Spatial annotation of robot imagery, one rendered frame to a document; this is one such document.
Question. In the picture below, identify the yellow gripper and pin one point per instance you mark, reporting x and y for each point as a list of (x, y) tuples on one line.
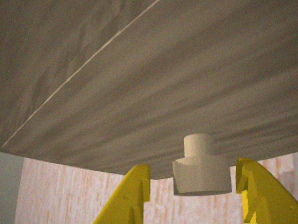
[(265, 200)]

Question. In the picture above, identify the wooden chest of drawers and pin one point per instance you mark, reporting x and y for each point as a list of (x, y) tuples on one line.
[(55, 26)]

